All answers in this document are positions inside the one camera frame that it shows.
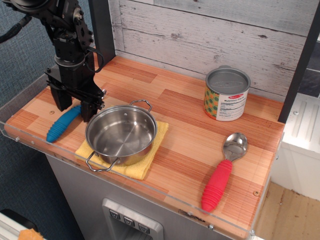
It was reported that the stainless steel pot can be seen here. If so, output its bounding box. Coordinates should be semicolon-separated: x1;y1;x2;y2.
85;99;158;172

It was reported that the orange object at corner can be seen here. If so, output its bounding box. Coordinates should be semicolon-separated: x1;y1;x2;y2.
18;228;44;240

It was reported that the clear acrylic guard rail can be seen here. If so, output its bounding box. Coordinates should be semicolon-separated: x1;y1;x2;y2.
0;65;284;240

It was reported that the dark grey right post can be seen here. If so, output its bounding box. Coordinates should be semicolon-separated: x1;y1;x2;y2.
278;0;320;124

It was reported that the yellow folded cloth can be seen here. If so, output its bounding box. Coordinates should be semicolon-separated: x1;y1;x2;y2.
75;121;169;180

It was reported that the red handled spoon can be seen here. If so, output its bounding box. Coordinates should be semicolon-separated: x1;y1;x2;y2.
201;132;248;212

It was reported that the grey toy kitchen cabinet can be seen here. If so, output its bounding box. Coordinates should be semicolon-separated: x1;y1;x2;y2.
45;153;241;240

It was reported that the blue handled fork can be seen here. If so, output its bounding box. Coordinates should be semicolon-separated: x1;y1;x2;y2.
46;87;108;143

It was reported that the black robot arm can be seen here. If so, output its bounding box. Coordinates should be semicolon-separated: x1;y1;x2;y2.
0;0;105;123

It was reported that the toy food can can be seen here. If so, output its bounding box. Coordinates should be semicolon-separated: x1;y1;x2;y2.
203;65;251;122

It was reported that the silver dispenser button panel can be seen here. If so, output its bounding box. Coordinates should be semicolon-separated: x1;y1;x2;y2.
102;198;164;240

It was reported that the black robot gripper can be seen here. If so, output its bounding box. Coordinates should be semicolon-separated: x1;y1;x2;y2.
45;56;99;123

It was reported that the black braided cable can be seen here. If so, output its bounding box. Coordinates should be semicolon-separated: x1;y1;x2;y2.
0;14;33;44

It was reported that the white side cabinet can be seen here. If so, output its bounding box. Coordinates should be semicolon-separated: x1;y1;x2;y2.
270;93;320;200

